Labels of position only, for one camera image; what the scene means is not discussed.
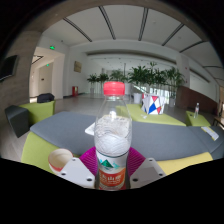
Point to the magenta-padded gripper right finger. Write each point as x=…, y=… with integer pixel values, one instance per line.
x=146, y=171

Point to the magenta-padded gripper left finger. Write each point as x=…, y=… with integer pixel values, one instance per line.
x=76, y=173

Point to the clear red-capped water bottle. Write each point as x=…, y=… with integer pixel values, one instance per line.
x=112, y=143

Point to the red and white paper cup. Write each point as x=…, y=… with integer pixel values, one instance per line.
x=60, y=159

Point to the white printed booklet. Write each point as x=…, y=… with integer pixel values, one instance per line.
x=90, y=129

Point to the white red blue polyhedron box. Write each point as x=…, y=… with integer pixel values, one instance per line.
x=152, y=104

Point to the green armchair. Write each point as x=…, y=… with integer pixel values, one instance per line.
x=38, y=113

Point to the small clear plastic bottle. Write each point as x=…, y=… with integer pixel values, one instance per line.
x=196, y=110

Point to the brown wooden counter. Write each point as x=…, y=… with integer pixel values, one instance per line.
x=196, y=98

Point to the row of potted green plants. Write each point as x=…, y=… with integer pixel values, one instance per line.
x=146, y=76

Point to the green exit sign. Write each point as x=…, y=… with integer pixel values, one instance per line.
x=52, y=47

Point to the framed wall picture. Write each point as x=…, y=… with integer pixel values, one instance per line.
x=77, y=66

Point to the black wall screen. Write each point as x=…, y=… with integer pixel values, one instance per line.
x=8, y=67

